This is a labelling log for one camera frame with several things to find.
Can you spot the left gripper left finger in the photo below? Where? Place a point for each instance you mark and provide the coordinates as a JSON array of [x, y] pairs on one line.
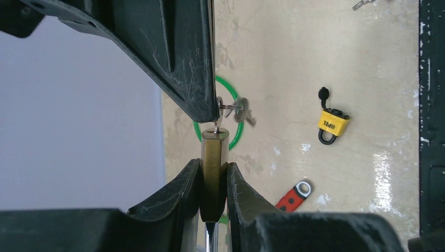
[[170, 215]]

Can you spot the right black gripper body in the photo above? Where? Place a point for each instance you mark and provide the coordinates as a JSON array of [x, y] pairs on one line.
[[19, 19]]

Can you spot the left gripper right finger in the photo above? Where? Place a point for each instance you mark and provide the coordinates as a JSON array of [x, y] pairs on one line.
[[246, 212]]

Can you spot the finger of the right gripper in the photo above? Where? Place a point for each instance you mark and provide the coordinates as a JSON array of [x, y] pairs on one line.
[[171, 41]]

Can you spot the large brass padlock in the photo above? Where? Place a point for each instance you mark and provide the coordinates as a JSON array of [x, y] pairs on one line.
[[214, 161]]

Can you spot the black headed key bunch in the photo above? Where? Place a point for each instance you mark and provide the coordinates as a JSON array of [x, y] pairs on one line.
[[240, 109]]

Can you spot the small yellow padlock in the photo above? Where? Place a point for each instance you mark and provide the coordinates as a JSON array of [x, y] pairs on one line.
[[333, 122]]

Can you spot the red adjustable wrench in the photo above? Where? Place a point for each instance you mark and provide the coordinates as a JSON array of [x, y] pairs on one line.
[[293, 199]]

